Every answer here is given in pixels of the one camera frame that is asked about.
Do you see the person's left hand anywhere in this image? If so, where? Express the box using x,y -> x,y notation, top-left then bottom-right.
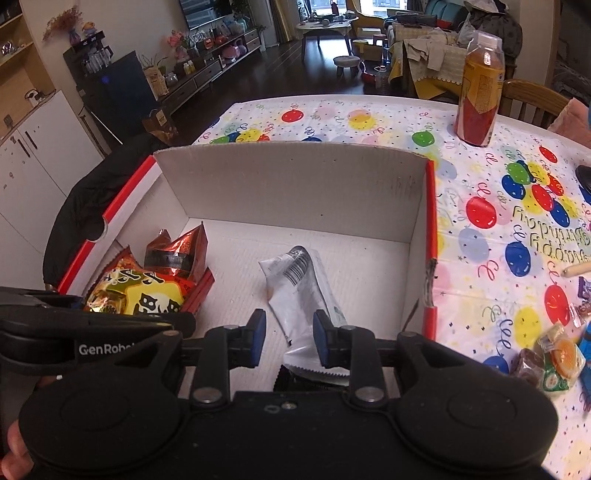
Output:
0,418 -> 40,480

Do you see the black tall appliance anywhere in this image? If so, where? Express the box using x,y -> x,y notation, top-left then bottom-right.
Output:
63,44 -> 158,154

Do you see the pink cushion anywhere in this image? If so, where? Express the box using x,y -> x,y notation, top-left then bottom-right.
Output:
547,98 -> 591,149

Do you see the wooden wall shelf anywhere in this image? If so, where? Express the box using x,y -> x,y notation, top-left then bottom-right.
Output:
0,0 -> 57,139

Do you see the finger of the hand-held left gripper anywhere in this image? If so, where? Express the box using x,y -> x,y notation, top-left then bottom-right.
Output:
0,286 -> 93,311
0,310 -> 197,341

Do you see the yellow paper bag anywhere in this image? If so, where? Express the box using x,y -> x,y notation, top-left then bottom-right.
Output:
143,65 -> 170,97

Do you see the silver snack packet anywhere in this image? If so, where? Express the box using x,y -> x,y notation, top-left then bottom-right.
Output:
259,246 -> 354,386

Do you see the brown paper bag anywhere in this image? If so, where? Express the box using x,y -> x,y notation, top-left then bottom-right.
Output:
141,110 -> 179,140

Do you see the round coffee table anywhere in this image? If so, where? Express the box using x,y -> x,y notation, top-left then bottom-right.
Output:
295,16 -> 359,59

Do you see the small brown wrapped snack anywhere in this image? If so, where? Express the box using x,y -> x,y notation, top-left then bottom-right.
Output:
510,348 -> 548,389

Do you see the sofa with cream cover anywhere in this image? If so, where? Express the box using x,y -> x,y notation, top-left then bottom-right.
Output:
387,0 -> 522,101

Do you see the long tv cabinet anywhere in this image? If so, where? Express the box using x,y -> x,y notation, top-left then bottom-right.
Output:
157,27 -> 267,117

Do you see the pile of clothes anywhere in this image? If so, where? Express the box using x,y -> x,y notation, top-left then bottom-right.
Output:
464,0 -> 523,70

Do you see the white and red cardboard box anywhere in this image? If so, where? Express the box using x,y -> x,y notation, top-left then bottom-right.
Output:
58,142 -> 439,402

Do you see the black jacket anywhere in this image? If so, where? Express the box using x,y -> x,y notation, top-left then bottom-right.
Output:
43,134 -> 160,292

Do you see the pink flower bouquet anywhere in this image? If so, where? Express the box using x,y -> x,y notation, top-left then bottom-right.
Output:
167,30 -> 186,62

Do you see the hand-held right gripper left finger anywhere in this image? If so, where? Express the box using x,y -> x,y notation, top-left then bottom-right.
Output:
161,308 -> 268,409

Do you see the television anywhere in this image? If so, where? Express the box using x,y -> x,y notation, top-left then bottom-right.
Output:
179,0 -> 234,30

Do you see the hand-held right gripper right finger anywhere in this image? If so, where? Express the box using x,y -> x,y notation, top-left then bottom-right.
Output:
312,309 -> 437,404

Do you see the balloon print tablecloth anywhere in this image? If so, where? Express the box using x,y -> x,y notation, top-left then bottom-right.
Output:
191,95 -> 591,480

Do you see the blue snack packet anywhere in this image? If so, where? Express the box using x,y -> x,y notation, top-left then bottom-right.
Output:
577,323 -> 591,371

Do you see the yellow and orange snack packet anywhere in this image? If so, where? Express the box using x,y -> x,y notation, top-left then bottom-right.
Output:
84,247 -> 195,317

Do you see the orange and red drink bottle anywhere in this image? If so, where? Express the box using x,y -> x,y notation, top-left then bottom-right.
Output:
455,31 -> 507,147

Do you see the grey round stool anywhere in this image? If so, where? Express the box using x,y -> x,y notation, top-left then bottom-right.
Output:
333,55 -> 367,78

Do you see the brown and red snack packet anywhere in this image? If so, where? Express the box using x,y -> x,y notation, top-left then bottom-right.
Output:
144,223 -> 208,283

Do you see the white cabinet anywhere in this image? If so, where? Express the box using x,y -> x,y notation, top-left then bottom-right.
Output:
0,90 -> 87,260

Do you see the wooden chair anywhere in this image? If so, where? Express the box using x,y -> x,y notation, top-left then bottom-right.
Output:
500,79 -> 573,131

